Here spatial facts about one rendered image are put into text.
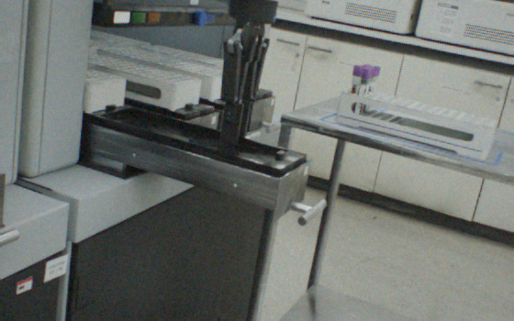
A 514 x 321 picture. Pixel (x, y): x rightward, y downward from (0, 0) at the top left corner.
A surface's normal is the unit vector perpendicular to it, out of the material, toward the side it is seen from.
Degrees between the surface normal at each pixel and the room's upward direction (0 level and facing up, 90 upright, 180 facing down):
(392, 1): 90
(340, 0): 90
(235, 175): 90
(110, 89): 90
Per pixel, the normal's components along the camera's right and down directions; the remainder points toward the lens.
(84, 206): 0.90, 0.25
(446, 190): -0.42, 0.17
